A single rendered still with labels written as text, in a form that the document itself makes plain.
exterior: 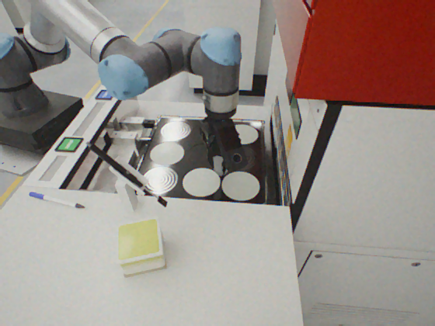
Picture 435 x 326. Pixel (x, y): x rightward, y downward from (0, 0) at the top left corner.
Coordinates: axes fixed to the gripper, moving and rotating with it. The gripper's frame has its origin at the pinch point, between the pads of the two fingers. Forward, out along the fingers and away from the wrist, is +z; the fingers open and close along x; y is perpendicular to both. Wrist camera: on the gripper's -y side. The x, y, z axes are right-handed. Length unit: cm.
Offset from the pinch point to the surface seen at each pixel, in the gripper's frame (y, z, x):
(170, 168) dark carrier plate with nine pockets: 8.9, 1.4, 12.0
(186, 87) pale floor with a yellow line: 206, 91, -57
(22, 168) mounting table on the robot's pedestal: 37, 9, 54
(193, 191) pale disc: -1.4, 1.3, 9.0
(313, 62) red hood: -17.4, -36.9, -4.2
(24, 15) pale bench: 468, 68, 101
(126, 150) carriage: 23.9, 3.2, 21.8
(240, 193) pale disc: -7.0, 1.3, -1.5
